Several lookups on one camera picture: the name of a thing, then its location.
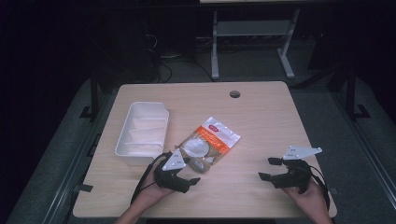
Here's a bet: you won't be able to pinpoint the person's left hand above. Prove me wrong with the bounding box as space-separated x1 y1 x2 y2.
134 167 176 207

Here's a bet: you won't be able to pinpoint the white plastic bin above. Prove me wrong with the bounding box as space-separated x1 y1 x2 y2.
114 101 170 166

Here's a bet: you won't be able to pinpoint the white metal desk frame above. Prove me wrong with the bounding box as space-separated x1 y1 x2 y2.
210 8 301 81

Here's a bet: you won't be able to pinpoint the white packet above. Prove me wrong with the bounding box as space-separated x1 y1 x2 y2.
128 127 166 145
133 117 168 131
122 141 163 157

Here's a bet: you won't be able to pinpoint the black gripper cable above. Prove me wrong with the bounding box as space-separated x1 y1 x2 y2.
307 164 331 211
130 152 172 204

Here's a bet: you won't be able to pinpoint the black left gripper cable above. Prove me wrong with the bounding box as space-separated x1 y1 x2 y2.
130 152 172 204

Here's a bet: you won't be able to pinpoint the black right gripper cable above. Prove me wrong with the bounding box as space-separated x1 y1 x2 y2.
307 164 331 211

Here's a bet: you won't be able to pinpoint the clear packet with orange label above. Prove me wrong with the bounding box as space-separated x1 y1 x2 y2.
175 116 242 175

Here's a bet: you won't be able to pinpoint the black floor cables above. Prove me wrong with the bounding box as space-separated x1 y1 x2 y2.
145 33 216 84

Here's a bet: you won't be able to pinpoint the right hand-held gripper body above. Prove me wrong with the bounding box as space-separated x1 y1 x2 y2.
271 145 323 194

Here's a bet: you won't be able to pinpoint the black table edge bracket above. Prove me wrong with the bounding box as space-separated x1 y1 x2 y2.
74 183 94 193

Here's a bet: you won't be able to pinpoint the black metal stand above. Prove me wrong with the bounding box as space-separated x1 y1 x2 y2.
78 70 101 122
345 63 372 121

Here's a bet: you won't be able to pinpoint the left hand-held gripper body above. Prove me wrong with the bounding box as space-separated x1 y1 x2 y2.
153 148 191 194

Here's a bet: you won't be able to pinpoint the person's right hand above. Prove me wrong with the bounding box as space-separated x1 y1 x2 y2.
281 178 329 217

